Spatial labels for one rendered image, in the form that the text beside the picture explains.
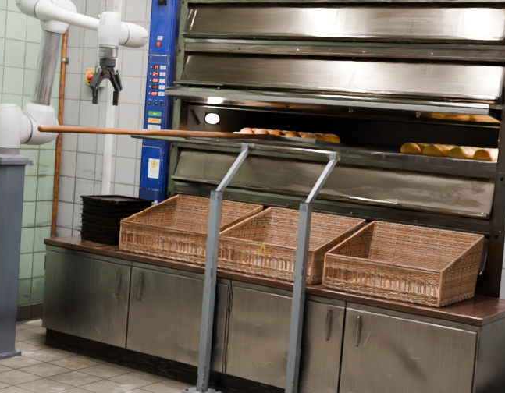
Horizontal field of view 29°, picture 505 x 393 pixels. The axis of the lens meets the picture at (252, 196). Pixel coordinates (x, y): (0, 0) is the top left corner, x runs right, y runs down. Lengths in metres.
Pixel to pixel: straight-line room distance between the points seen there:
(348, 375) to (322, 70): 1.54
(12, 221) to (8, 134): 0.43
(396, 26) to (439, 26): 0.22
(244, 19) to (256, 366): 1.82
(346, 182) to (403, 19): 0.82
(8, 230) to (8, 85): 1.03
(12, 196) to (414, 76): 2.04
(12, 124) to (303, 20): 1.53
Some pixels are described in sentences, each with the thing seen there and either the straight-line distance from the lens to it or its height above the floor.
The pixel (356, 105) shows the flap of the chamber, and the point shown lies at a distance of 4.62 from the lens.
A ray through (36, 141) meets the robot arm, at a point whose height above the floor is 1.09.
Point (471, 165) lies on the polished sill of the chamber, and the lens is 4.53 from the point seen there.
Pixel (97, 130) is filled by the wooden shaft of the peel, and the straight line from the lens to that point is 4.38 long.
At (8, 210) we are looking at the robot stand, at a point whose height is 0.75.
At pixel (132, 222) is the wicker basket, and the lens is 4.93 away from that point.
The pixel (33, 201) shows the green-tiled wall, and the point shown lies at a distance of 5.88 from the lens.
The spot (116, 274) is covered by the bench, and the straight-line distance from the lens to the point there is 4.94.
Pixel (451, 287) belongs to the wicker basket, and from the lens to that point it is 4.19.
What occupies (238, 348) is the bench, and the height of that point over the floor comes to 0.24.
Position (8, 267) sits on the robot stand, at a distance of 5.04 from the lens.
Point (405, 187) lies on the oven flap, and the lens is 4.67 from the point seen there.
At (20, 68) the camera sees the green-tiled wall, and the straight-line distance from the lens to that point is 5.74.
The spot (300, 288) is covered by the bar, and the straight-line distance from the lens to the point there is 4.26.
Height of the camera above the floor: 1.29
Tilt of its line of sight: 5 degrees down
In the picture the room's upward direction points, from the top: 4 degrees clockwise
